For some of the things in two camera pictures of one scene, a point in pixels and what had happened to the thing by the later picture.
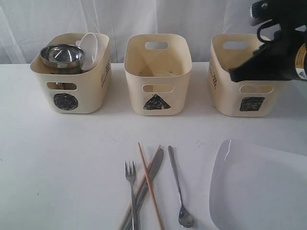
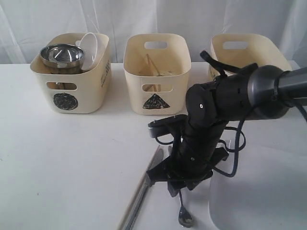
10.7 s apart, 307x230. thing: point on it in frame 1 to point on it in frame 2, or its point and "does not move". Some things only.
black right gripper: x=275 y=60 to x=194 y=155
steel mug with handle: x=69 y=71 does not move
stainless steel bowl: x=63 y=56 does not move
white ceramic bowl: x=88 y=42 does not move
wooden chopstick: x=152 y=188 to x=151 y=63
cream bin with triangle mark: x=157 y=67 does not move
